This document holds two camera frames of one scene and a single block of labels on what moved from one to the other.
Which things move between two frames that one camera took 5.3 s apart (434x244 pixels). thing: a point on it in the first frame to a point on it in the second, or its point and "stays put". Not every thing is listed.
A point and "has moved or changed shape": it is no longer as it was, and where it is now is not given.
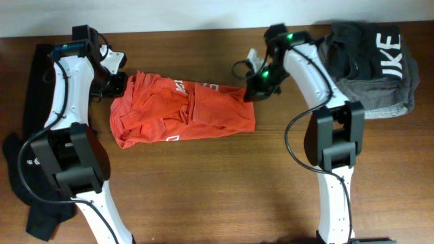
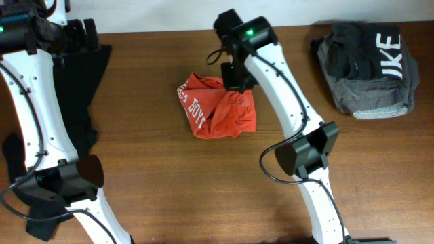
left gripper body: [107, 83] to [74, 40]
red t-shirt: [159, 109] has moved or changed shape
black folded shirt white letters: [363, 50] stays put
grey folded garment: [382, 97] stays put
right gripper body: [267, 80] to [236, 76]
